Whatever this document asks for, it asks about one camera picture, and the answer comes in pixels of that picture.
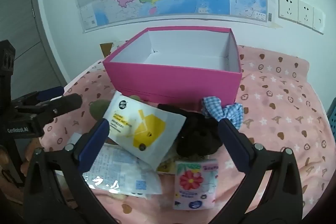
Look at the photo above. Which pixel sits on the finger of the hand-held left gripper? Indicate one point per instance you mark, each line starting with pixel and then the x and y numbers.
pixel 65 103
pixel 50 94

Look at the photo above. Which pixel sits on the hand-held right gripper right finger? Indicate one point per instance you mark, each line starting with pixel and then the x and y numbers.
pixel 233 140

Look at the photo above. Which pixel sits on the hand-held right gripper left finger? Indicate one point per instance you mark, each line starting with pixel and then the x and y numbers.
pixel 94 142

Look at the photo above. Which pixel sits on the green plush toy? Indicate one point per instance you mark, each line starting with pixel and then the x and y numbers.
pixel 98 108

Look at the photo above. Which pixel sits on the black scrunchie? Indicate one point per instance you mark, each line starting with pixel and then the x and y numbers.
pixel 197 134

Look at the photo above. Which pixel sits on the blue checked scrunchie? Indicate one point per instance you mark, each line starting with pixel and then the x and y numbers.
pixel 212 108

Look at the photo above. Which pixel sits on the white and yellow wipes packet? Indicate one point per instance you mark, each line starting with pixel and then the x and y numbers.
pixel 147 124

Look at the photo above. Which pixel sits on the gold tissue packet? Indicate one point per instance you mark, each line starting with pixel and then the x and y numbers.
pixel 166 167

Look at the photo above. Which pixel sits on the pink cardboard box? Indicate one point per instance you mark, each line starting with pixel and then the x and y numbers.
pixel 170 79

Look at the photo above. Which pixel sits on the clear plastic packet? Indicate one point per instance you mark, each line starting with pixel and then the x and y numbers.
pixel 118 169

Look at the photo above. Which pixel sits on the pink printed blanket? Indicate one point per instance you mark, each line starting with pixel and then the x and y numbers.
pixel 275 108

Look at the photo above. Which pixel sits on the floral tissue packet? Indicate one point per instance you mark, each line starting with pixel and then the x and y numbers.
pixel 194 182

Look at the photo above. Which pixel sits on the grey door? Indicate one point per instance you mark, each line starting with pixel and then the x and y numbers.
pixel 21 16

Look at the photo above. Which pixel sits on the blue plastic basket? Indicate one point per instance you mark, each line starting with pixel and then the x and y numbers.
pixel 332 121

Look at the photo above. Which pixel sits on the white wall socket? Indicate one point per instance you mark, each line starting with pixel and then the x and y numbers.
pixel 305 14
pixel 288 6

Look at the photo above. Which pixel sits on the white wall switch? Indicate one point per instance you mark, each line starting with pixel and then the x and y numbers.
pixel 319 20

